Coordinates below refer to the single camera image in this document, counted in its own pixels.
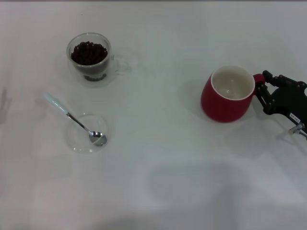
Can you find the red mug white inside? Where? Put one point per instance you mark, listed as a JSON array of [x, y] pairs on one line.
[[220, 107]]

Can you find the clear double-wall glass cup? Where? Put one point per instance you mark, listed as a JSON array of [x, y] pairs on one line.
[[94, 83]]

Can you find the clear glass saucer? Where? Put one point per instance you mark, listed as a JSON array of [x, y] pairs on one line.
[[76, 141]]

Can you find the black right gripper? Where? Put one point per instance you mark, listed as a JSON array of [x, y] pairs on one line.
[[287, 100]]

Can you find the dark roasted coffee beans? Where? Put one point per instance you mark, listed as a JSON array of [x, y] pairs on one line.
[[89, 54]]

